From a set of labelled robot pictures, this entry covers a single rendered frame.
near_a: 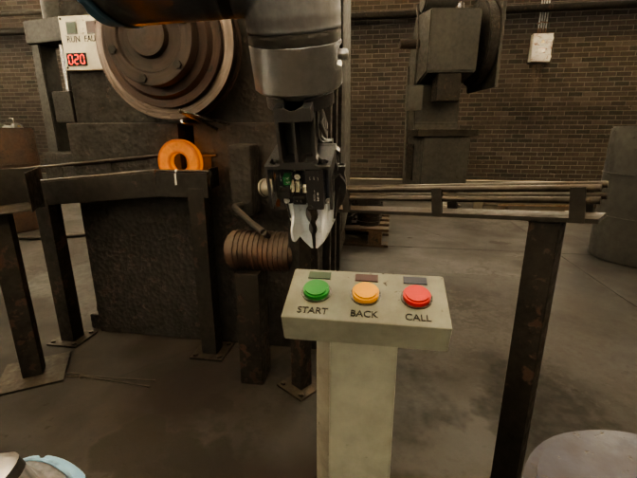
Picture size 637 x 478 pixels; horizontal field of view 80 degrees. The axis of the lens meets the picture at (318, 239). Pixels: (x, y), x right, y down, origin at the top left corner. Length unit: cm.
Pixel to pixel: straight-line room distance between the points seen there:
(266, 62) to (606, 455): 63
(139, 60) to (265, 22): 104
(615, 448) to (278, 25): 66
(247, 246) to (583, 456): 92
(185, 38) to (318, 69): 96
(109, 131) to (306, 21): 135
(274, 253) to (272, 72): 84
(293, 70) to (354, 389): 46
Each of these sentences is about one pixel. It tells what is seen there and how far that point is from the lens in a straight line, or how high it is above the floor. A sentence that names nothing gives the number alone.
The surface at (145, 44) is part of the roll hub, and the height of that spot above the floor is 109.
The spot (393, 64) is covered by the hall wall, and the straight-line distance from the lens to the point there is 743.
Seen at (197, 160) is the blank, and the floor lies 74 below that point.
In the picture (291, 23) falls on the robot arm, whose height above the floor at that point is 93.
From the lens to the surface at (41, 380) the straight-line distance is 171.
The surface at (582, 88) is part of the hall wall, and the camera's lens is 807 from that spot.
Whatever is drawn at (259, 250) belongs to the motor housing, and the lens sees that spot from 119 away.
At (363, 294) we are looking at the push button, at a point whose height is 61.
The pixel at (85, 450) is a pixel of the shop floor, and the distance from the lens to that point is 135.
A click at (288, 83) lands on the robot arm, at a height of 88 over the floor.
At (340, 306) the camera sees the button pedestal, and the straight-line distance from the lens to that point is 57.
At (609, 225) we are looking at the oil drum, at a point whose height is 24.
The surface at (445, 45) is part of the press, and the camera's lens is 543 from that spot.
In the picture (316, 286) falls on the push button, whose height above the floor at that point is 61.
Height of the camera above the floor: 84
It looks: 15 degrees down
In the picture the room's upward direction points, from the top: straight up
